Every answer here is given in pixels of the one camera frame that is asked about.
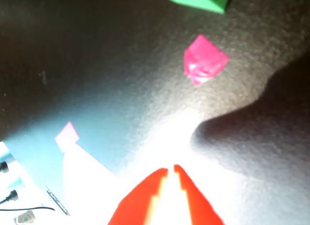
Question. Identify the black leather mat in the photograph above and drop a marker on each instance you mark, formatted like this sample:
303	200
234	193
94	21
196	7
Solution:
97	65

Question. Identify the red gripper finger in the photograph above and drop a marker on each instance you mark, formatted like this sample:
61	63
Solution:
135	200
196	203

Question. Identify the pink tape strip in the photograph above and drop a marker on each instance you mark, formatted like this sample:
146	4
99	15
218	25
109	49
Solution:
67	135

